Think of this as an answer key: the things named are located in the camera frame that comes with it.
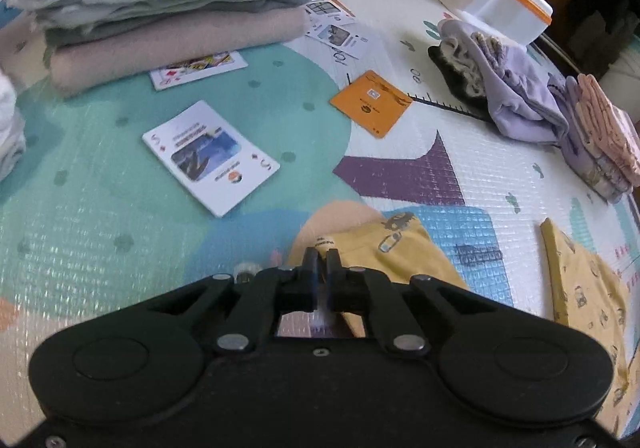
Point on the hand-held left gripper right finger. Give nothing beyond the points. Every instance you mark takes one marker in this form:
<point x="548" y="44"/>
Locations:
<point x="334" y="273"/>

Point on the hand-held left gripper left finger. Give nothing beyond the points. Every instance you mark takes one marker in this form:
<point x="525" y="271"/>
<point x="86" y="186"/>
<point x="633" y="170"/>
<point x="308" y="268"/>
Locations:
<point x="311" y="273"/>

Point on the yellow cartoon print garment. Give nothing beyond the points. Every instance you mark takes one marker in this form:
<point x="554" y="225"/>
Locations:
<point x="385" y="243"/>

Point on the stack of pink folded clothes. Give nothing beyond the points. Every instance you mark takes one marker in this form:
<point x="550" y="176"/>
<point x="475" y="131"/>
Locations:
<point x="585" y="156"/>

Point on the white blue picture card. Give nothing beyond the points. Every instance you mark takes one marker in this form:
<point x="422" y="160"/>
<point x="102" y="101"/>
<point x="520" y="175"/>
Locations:
<point x="210" y="158"/>

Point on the orange card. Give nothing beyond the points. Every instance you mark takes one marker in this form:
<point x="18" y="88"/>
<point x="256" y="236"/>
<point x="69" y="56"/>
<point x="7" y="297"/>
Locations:
<point x="370" y="101"/>

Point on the cartoon printed play mat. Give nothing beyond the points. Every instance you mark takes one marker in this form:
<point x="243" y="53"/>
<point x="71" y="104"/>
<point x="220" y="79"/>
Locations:
<point x="100" y="238"/>

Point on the red white playing card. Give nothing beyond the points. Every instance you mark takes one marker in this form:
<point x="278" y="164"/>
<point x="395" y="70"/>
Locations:
<point x="200" y="69"/>

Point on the pile of white cards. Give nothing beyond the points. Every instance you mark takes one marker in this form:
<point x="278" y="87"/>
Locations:
<point x="345" y="38"/>

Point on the purple folded pants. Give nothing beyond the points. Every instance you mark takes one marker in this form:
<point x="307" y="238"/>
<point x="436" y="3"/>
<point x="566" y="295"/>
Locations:
<point x="520" y="93"/>

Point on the beige folded garment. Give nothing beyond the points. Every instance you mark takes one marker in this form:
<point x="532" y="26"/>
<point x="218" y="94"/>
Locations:
<point x="175" y="44"/>

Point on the grey-green folded garment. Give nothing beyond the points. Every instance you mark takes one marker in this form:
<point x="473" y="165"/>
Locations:
<point x="200" y="12"/>

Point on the pink printed folded garment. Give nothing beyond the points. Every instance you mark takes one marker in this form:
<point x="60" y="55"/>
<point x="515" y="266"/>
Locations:
<point x="605" y="118"/>

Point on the small white folded cloth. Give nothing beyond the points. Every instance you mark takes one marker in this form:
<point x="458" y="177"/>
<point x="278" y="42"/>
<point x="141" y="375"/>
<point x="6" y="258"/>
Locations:
<point x="10" y="128"/>

